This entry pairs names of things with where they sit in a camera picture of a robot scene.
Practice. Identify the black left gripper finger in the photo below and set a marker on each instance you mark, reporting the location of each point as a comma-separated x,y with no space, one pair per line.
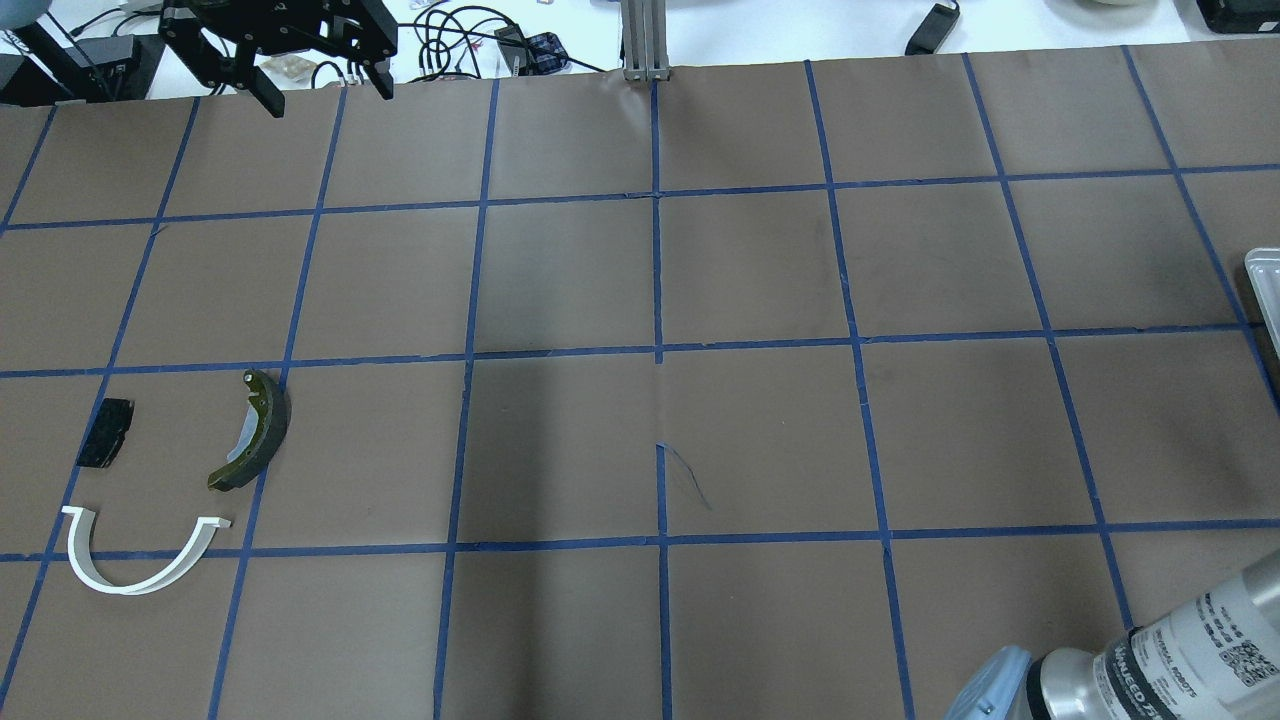
379,75
259,85

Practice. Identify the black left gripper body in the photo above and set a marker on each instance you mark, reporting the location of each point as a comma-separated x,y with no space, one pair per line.
236,60

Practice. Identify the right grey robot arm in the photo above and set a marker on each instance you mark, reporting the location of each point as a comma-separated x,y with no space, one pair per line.
1214,657

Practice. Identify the olive green brake shoe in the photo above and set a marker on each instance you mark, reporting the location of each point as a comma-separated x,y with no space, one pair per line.
266,422

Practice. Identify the black brake pad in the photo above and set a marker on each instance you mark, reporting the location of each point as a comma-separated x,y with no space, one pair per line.
106,434

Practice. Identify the white curved plastic arc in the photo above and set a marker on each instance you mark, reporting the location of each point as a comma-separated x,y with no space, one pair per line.
84,563

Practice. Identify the black power adapter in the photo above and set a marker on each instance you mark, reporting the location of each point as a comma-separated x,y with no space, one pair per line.
934,29

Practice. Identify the black camera stand base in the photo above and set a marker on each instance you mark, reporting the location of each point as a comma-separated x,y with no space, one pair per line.
106,69

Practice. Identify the aluminium frame post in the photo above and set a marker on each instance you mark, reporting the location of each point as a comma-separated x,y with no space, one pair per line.
644,48

